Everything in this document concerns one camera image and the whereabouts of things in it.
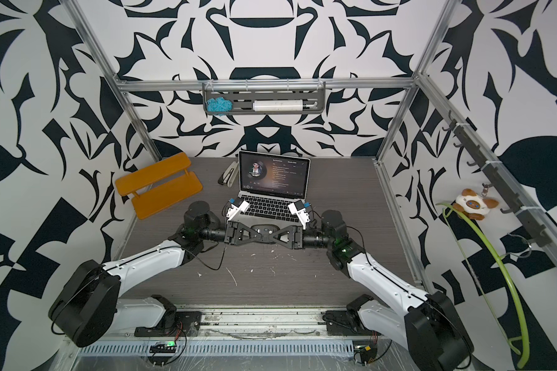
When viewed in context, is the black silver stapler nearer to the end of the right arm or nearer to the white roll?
the white roll

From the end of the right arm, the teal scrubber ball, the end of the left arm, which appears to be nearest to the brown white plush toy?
the end of the right arm

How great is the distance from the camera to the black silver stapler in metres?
1.10

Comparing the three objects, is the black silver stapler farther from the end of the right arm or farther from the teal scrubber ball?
the end of the right arm

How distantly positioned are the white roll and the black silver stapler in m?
0.34

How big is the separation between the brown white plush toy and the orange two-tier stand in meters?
0.97

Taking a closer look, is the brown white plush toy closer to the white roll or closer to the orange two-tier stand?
the white roll

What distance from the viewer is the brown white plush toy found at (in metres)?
0.60
